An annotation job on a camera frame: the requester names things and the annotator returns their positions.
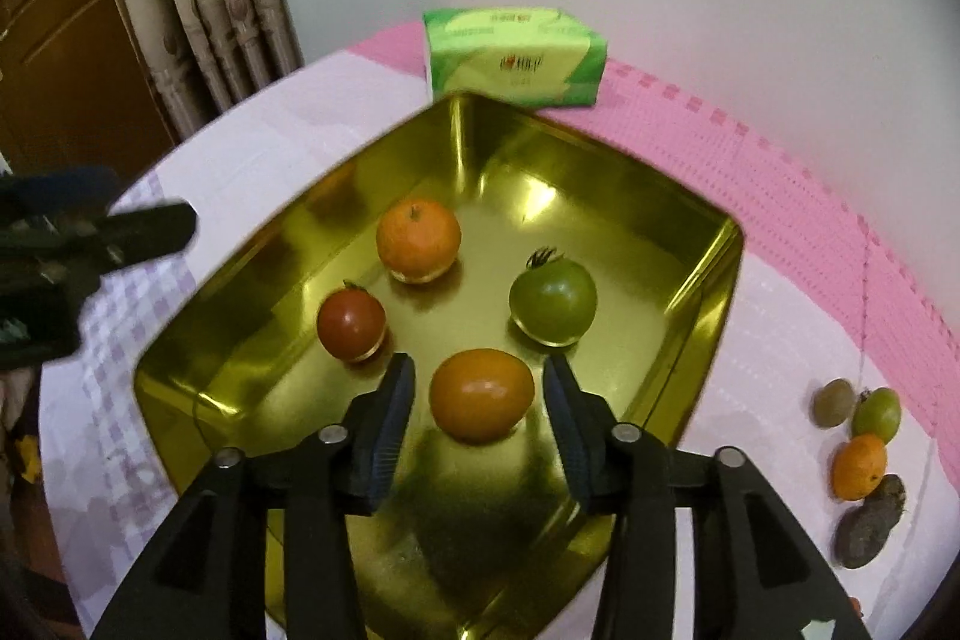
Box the white purple checked cloth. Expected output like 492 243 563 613
37 47 875 640

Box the brown wooden door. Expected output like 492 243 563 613
0 0 182 176

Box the small green tomato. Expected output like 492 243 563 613
851 387 902 446

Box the red tomato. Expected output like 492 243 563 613
316 281 389 362

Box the large mandarin orange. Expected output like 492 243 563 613
376 198 461 286

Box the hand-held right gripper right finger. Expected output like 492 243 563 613
541 351 875 640

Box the orange tomato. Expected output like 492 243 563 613
429 347 536 444

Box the large green tomato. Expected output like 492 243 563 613
508 247 599 347

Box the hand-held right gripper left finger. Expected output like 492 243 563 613
90 351 417 640

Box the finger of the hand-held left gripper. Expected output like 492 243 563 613
0 165 122 215
96 201 200 272

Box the gold metal tray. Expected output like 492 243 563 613
133 92 745 640

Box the brown kiwi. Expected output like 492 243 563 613
812 377 856 429

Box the green tissue pack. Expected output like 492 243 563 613
421 4 607 109

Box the dark brown root vegetable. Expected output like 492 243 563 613
835 497 901 570

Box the small mandarin orange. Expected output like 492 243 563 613
831 434 888 501

